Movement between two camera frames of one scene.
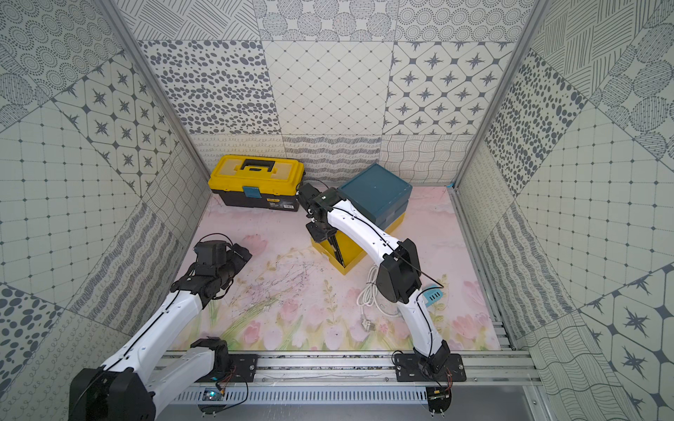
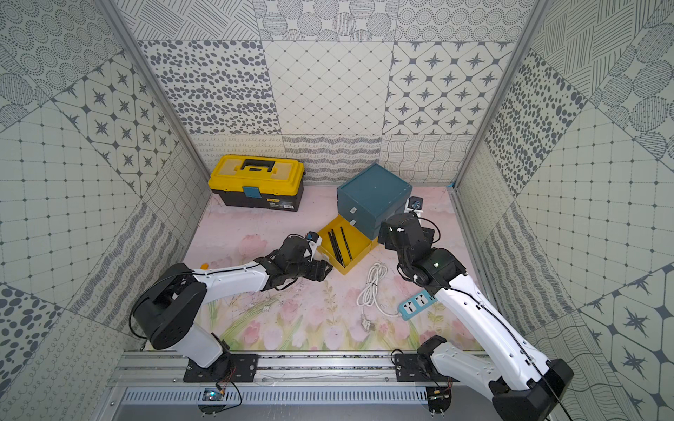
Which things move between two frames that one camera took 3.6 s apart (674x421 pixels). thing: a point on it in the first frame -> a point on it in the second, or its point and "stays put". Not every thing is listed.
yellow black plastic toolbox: [258, 181] stays put
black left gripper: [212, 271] -> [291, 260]
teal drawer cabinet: [379, 193] stays put
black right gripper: [311, 226] -> [385, 237]
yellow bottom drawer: [352, 251] stays put
